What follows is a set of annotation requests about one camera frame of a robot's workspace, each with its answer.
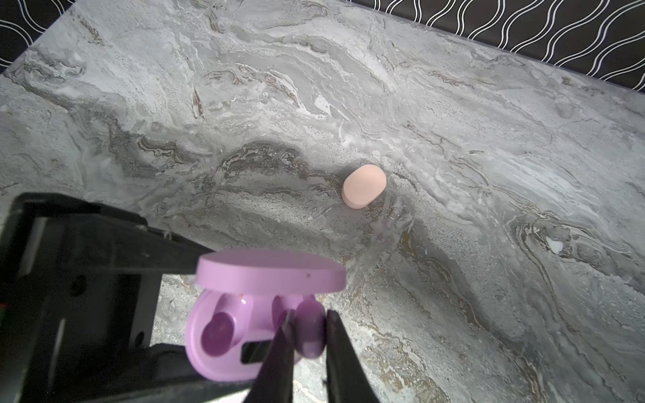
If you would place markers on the pink earbud charging case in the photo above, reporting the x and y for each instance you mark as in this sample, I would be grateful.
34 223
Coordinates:
363 186

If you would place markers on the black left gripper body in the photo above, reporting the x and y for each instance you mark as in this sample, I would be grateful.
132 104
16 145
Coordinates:
58 330

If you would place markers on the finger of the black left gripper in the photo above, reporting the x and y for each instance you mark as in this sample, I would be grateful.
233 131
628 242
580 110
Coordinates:
161 373
80 244

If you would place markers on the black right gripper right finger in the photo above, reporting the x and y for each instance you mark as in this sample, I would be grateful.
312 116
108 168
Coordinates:
346 380

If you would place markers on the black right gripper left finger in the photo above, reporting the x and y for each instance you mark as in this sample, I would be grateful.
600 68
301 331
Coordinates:
274 383

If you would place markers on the purple earbud charging case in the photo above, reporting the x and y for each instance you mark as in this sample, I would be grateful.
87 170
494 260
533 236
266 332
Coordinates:
246 294

